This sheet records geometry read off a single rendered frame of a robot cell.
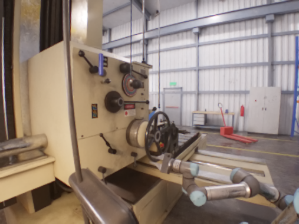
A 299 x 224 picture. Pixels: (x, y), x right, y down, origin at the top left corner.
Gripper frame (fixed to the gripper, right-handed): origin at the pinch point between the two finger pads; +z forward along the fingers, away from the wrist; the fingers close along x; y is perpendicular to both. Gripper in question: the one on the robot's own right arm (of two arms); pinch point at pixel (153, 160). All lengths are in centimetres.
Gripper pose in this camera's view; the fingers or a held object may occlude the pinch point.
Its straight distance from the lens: 110.2
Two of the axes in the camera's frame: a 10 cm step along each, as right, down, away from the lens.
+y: -4.6, -4.4, -7.7
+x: -2.7, 9.0, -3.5
